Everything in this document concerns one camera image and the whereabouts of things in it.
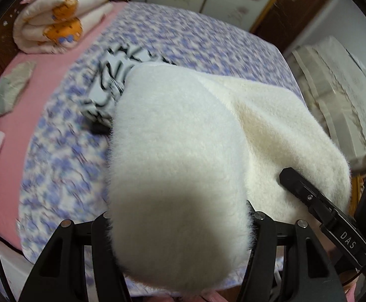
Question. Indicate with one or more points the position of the black and white patterned garment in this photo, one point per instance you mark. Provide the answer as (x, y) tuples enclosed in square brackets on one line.
[(107, 78)]

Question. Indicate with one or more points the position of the beige lace-covered furniture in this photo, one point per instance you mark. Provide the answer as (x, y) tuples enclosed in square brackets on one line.
[(337, 85)]

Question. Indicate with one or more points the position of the black cloth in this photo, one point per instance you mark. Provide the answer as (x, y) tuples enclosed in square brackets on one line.
[(99, 129)]

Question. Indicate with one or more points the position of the white fuzzy coat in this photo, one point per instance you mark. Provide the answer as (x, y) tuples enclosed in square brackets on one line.
[(176, 163)]

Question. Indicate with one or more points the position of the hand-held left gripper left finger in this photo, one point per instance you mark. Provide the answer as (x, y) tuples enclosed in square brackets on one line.
[(103, 229)]

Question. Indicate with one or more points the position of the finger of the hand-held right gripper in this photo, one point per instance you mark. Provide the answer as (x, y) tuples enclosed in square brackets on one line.
[(302, 188)]

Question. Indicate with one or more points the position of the blue floral blanket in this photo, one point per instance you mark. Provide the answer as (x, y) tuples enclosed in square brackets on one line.
[(186, 37)]

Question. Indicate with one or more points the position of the brown wooden door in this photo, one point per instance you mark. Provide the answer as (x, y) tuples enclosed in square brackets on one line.
[(289, 15)]

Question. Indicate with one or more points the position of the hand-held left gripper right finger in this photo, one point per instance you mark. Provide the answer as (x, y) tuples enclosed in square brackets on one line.
[(264, 229)]

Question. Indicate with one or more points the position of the grey leaf-shaped pillow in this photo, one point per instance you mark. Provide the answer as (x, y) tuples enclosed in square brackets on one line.
[(10, 91)]

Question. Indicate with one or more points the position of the folded bear print quilt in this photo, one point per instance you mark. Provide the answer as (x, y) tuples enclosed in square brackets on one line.
[(44, 22)]

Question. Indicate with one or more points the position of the pink bed sheet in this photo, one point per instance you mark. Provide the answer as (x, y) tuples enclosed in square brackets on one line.
[(13, 163)]

